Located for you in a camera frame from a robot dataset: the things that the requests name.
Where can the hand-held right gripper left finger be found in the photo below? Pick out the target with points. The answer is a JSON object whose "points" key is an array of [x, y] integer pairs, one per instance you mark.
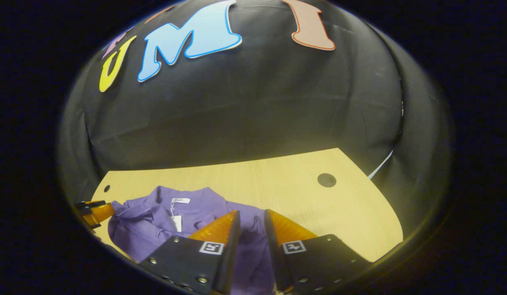
{"points": [[231, 254]]}

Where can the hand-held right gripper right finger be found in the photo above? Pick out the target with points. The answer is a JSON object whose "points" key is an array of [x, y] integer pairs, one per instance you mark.
{"points": [[274, 254]]}

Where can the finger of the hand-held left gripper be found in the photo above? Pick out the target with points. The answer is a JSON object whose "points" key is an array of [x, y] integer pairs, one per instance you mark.
{"points": [[98, 212]]}

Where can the purple knit cardigan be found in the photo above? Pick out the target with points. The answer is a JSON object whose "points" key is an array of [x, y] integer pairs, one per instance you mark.
{"points": [[143, 233]]}

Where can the black backdrop cloth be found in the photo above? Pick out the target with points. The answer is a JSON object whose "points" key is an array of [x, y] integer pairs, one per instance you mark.
{"points": [[257, 102]]}

